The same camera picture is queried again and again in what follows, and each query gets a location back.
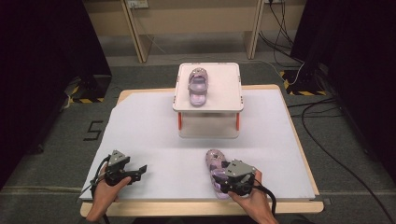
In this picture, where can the purple child sandal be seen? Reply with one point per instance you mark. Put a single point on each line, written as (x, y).
(198, 93)
(213, 158)

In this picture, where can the black curtain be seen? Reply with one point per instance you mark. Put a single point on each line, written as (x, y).
(358, 62)
(37, 77)

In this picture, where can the white table mat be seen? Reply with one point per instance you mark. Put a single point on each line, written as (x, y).
(146, 130)

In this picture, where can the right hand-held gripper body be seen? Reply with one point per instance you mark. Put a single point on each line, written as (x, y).
(238, 179)

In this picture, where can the person's right hand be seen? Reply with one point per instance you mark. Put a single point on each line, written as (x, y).
(253, 203)

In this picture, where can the black stand base striped tape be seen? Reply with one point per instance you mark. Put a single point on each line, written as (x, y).
(303, 82)
(90, 88)

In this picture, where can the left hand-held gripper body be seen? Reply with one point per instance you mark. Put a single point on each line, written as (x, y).
(116, 170)

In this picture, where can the white two-tier shoe rack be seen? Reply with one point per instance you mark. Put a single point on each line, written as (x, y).
(224, 90)

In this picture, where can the white wall socket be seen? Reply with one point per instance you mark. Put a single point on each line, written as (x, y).
(137, 3)

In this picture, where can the person's left hand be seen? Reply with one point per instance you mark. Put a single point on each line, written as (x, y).
(107, 194)

